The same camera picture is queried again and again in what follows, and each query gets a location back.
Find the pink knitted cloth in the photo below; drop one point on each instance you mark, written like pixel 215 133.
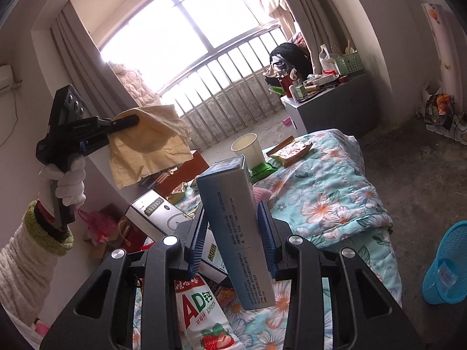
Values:
pixel 259 193

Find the yellow cloth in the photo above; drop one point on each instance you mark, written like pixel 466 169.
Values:
pixel 153 146

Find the floral blanket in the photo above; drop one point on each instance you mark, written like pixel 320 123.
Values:
pixel 328 197

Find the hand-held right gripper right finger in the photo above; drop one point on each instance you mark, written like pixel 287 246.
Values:
pixel 265 242

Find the red-brown box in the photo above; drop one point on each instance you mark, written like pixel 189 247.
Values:
pixel 186 175

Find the black bag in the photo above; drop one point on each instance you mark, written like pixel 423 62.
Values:
pixel 292 54

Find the light blue carton box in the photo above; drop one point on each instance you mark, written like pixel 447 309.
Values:
pixel 233 218

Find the red thermos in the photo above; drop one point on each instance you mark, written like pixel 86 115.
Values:
pixel 286 80

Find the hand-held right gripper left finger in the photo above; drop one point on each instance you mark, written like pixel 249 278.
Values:
pixel 195 242

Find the blue plastic basket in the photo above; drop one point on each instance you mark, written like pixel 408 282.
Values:
pixel 448 251

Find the window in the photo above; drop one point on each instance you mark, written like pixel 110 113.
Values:
pixel 175 18

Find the metal window railing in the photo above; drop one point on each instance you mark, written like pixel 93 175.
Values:
pixel 226 87

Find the white plastic bag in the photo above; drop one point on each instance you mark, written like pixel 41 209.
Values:
pixel 326 58

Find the white air conditioner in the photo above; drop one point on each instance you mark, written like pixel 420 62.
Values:
pixel 5 78

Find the wall poster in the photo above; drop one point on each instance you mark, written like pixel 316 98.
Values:
pixel 441 43

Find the green flat packet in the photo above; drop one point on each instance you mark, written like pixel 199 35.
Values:
pixel 262 170

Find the white paper cup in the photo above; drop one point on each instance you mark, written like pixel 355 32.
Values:
pixel 248 149

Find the person's left forearm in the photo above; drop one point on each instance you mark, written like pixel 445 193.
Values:
pixel 25 262

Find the cream quilted coat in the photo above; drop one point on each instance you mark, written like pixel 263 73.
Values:
pixel 135 84

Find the white milk drink bottle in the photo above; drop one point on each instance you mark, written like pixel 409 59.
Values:
pixel 197 310

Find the grey cabinet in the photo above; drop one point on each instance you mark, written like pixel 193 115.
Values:
pixel 339 105

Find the green storage basket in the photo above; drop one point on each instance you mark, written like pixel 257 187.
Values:
pixel 348 65

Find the grey and white box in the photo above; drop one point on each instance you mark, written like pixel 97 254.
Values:
pixel 153 207

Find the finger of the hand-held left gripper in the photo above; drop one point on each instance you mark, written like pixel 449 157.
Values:
pixel 91 143
pixel 122 121

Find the dark snack bag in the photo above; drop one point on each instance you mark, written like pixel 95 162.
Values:
pixel 439 111

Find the grey curtain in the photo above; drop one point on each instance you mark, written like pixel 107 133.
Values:
pixel 306 25
pixel 84 54

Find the pink mesh bag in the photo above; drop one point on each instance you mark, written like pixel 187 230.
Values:
pixel 98 226

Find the brown snack packet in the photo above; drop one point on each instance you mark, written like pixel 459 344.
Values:
pixel 292 151

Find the person's left hand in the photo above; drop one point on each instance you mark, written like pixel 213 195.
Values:
pixel 69 186

